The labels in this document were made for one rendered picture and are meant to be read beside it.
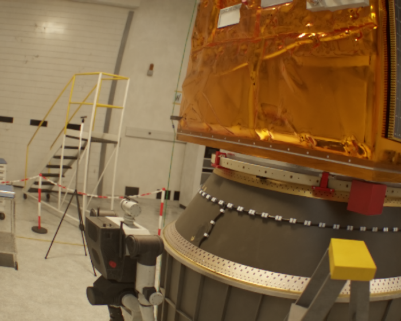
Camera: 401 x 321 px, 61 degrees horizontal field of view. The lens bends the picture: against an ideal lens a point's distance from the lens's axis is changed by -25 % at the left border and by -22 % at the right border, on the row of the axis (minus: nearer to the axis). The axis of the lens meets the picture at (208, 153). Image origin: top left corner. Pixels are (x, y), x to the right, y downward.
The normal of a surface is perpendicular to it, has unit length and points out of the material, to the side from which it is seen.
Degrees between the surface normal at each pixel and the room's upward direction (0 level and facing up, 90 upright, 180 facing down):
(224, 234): 62
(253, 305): 90
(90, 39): 90
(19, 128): 90
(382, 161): 94
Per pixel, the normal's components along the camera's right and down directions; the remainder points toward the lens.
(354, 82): -0.85, -0.13
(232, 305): -0.62, -0.05
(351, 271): -0.25, 0.01
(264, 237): -0.46, -0.50
